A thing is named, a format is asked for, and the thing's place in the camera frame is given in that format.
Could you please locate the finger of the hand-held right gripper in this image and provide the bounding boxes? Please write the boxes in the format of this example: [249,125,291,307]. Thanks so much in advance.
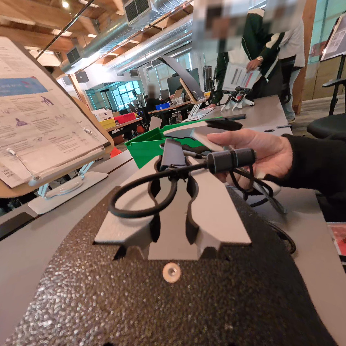
[163,120,225,152]
[181,143,212,156]

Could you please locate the black office chair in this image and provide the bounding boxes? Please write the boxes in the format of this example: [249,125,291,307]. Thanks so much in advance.
[306,77,346,139]

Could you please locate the green plastic bin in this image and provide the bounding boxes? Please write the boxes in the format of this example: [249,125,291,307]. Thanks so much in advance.
[124,118,225,169]

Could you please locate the red printed sheet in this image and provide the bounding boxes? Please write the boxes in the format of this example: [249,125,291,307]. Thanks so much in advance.
[326,222,346,267]

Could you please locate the curved black sheet document stand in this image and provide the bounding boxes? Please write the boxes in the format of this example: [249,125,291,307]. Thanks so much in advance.
[158,55,214,121]

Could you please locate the blue header laminated sheet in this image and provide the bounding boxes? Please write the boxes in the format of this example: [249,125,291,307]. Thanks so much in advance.
[0,54,106,173]

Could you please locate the silver usb hub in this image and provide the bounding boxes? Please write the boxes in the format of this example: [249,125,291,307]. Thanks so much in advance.
[160,139,288,215]

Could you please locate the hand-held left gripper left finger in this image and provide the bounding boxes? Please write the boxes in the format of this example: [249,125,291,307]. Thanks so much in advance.
[94,156,161,248]

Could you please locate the ceiling vent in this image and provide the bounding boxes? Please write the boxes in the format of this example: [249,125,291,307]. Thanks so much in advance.
[123,0,152,26]

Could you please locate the red bin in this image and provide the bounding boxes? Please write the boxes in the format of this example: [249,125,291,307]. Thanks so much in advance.
[112,112,137,125]

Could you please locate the white instruction sheet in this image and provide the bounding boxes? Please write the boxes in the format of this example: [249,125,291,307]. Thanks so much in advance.
[0,36,36,81]

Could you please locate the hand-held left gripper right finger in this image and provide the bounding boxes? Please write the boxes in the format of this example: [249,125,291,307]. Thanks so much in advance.
[185,156,252,259]

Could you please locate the silver ceiling duct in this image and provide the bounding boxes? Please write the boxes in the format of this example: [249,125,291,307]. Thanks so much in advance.
[61,0,194,75]

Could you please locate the picture board black easel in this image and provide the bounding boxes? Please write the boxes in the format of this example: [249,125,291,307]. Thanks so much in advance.
[320,12,346,117]

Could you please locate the person's right hand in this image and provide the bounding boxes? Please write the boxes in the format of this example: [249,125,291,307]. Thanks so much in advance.
[206,128,294,196]

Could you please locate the wooden document stand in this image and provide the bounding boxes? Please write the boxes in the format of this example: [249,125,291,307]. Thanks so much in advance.
[0,36,114,216]

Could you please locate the held paper sheets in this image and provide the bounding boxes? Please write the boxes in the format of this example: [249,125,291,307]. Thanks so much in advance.
[222,62,262,92]

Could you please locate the black device white stand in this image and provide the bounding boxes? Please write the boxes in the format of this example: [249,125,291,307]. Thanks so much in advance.
[220,86,255,112]

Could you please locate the black cable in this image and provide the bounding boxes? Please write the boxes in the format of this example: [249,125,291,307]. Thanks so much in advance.
[108,148,297,254]

